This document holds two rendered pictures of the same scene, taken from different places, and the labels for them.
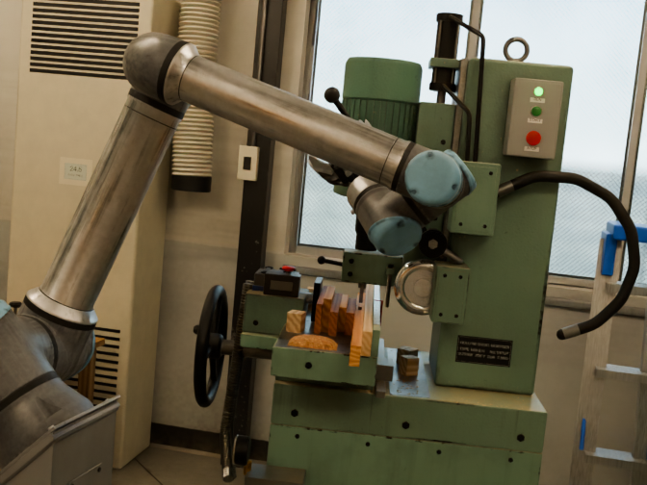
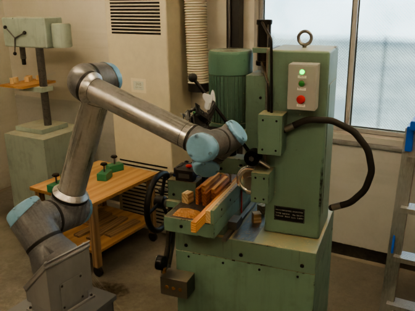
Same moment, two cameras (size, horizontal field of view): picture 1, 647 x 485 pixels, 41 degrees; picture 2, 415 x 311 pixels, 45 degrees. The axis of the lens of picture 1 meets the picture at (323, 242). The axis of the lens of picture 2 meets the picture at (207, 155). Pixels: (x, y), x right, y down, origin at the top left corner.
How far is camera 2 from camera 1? 78 cm
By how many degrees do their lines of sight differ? 22
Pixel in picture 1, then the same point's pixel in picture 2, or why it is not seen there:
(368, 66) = (215, 57)
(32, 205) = not seen: hidden behind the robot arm
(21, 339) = (39, 216)
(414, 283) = (246, 178)
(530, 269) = (312, 171)
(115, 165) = (78, 128)
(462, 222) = (263, 149)
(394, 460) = (236, 271)
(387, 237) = (198, 170)
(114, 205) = (80, 147)
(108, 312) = (160, 158)
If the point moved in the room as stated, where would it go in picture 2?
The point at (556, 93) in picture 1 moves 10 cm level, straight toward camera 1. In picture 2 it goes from (312, 72) to (301, 76)
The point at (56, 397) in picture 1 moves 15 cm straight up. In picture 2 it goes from (52, 245) to (48, 208)
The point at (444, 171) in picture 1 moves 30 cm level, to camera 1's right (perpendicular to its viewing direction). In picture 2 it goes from (204, 145) to (306, 153)
